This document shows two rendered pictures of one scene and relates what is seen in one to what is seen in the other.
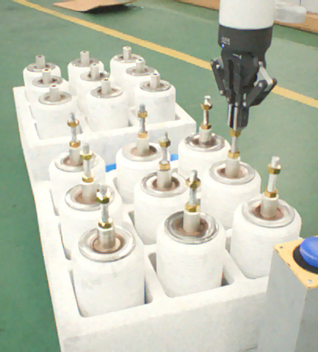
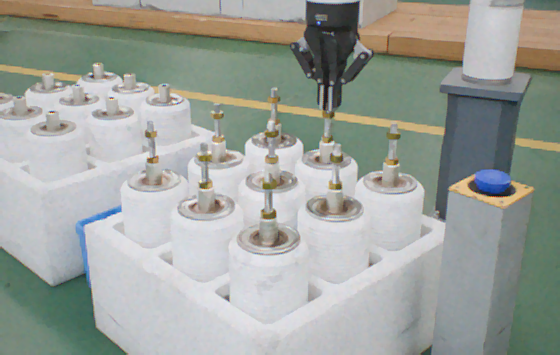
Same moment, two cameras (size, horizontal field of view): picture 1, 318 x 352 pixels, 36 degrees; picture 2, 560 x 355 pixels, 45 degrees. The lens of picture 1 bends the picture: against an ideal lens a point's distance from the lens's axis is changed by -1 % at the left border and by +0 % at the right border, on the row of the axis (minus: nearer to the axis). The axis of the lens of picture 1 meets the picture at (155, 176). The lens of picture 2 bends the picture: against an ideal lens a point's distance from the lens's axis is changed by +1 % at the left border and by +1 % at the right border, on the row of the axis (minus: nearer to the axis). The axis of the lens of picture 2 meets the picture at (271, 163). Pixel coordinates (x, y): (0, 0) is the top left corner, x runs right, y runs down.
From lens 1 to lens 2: 0.39 m
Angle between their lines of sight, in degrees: 25
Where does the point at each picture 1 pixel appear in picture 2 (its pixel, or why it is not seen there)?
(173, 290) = (332, 279)
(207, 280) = (364, 259)
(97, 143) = (120, 175)
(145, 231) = not seen: hidden behind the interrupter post
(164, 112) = (184, 128)
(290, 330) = (486, 260)
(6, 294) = not seen: outside the picture
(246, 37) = (343, 11)
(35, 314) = not seen: outside the picture
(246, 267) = (384, 243)
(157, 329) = (339, 318)
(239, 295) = (398, 266)
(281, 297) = (468, 233)
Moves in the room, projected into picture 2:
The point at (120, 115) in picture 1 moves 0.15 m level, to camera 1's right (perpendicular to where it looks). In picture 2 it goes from (137, 138) to (213, 126)
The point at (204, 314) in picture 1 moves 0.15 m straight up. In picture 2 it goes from (374, 293) to (381, 184)
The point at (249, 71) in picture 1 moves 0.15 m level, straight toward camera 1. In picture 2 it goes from (345, 45) to (390, 72)
